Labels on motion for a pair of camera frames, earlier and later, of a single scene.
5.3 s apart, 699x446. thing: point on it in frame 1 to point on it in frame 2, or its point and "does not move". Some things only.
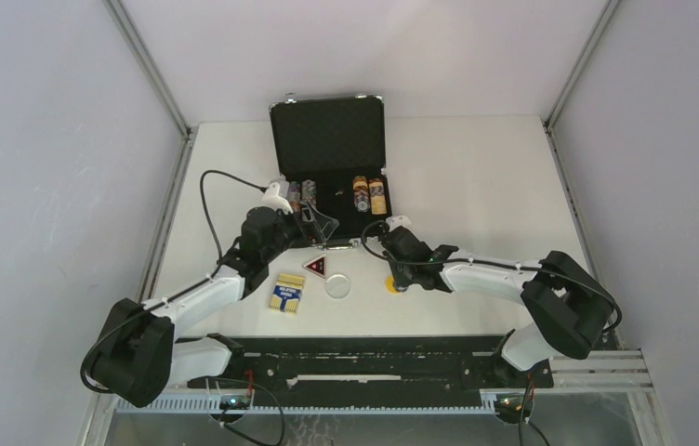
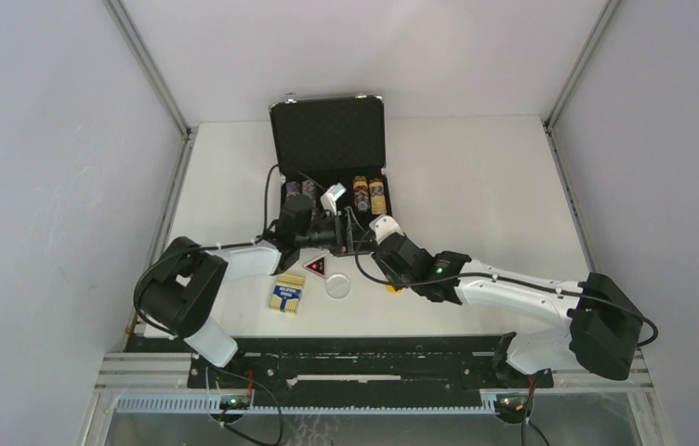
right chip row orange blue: [361, 193] does not move
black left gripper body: [287, 229] to [344, 242]
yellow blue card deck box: [287, 293] does not move
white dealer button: [337, 286] does not move
